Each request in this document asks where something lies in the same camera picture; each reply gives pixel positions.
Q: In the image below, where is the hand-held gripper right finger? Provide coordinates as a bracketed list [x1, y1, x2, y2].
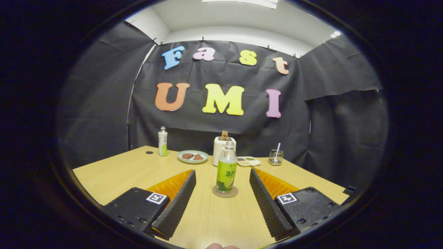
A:
[249, 168, 341, 241]

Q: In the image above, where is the white toaster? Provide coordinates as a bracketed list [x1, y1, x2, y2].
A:
[213, 136, 237, 167]

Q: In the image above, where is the white and green capped bottle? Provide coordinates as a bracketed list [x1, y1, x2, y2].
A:
[158, 126, 168, 157]

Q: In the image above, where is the wooden table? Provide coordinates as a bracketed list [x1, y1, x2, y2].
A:
[73, 145, 350, 249]

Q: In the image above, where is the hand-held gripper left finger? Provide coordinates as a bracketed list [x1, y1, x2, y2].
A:
[102, 169, 197, 241]

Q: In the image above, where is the wire mesh holder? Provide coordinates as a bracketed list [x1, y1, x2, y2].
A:
[269, 149, 284, 166]

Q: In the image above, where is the green label juice bottle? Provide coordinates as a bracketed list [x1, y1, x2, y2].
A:
[216, 141, 238, 193]

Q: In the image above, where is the round brown coaster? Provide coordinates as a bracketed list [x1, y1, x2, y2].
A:
[213, 186, 239, 198]

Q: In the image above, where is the white divided food tray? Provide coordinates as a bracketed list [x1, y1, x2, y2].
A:
[237, 156, 261, 167]

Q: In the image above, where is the pale green plate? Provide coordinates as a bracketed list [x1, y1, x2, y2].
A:
[177, 150, 209, 164]

